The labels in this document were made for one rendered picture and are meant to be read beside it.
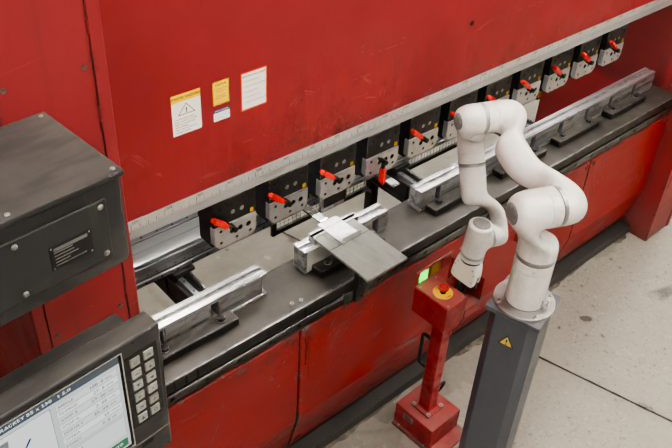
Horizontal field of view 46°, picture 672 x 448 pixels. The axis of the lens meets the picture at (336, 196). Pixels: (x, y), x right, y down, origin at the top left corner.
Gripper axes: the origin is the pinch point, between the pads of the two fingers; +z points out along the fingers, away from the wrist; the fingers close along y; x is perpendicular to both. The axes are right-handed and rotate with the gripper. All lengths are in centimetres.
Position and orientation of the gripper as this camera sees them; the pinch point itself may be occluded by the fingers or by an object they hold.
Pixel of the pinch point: (461, 288)
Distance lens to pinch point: 290.7
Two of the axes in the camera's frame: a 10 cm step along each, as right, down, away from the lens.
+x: 7.3, -3.7, 5.7
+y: 6.8, 5.3, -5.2
